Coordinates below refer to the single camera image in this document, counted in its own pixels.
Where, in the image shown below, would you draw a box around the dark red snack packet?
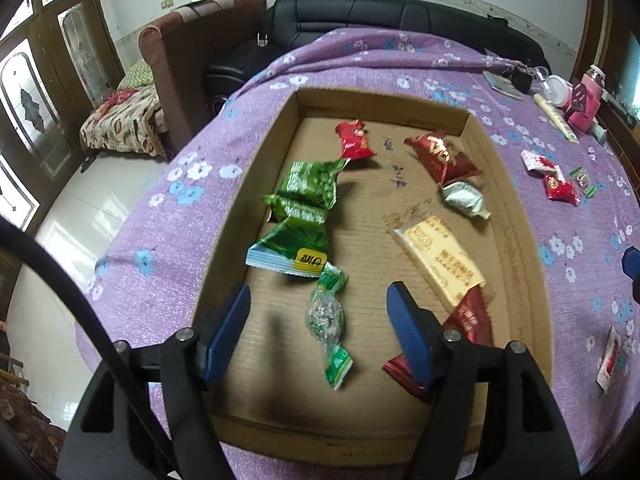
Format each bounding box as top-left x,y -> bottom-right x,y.
404,131 -> 483,186
382,287 -> 496,401

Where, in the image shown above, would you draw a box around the brown armchair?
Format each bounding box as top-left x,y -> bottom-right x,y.
138,0 -> 267,161

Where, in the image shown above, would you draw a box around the wooden cabinet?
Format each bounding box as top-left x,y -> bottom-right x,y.
597,92 -> 640,161

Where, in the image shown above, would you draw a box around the white cup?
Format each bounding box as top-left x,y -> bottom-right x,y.
544,75 -> 573,108

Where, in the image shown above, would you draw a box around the wooden door with glass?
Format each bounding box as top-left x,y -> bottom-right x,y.
0,0 -> 123,231

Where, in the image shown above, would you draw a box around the bright red snack packet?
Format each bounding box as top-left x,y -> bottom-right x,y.
334,119 -> 376,160

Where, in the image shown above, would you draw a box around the small green candy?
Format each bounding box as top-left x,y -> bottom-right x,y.
570,166 -> 598,198

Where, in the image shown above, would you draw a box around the red packet with white print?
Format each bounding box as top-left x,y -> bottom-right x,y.
544,172 -> 582,206

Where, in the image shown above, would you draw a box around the dark patterned cloth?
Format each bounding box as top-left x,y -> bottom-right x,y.
0,380 -> 66,476

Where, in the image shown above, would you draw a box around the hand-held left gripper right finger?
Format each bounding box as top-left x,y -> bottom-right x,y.
386,281 -> 581,480

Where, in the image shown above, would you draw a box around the silver green snack packet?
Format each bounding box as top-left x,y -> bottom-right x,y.
440,181 -> 492,221

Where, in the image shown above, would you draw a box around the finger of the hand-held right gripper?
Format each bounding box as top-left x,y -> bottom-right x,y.
621,245 -> 640,306

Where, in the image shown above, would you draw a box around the shallow cardboard box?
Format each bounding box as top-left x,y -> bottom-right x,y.
192,87 -> 556,468

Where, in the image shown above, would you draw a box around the pink bottle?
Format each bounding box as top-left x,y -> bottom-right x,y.
565,65 -> 607,133

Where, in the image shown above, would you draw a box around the yellow snack packet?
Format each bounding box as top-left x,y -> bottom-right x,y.
390,215 -> 487,311

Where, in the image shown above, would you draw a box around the purple floral tablecloth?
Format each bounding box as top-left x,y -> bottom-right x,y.
75,27 -> 640,480

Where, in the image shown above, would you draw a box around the plain green snack packet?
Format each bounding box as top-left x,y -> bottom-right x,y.
260,157 -> 351,226

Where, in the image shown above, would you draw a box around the red and white sachet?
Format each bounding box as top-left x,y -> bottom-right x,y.
596,325 -> 622,392

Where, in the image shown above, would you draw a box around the white and red snack packet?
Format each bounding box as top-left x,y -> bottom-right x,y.
521,149 -> 566,178

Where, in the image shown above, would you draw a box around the black leather sofa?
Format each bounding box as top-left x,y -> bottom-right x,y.
207,0 -> 551,111

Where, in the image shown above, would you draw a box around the television screen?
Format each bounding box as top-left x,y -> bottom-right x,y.
617,30 -> 640,111

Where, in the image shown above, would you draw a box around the small black object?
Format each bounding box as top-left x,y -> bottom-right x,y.
510,62 -> 536,95

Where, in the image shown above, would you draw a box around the long yellow packet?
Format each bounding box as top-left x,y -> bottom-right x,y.
532,94 -> 581,143

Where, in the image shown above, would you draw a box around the floral blanket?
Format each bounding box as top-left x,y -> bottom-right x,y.
80,57 -> 168,158

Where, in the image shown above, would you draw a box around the green twist candy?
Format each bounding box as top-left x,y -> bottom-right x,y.
306,264 -> 356,392

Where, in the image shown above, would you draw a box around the green booklet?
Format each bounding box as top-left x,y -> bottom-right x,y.
482,71 -> 523,101

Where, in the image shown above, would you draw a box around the black cable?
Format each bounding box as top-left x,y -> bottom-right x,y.
0,217 -> 173,480

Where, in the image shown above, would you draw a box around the green packet with yellow label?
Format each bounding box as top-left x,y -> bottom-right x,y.
245,217 -> 331,277

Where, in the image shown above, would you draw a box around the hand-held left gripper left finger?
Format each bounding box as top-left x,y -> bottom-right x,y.
60,282 -> 252,480

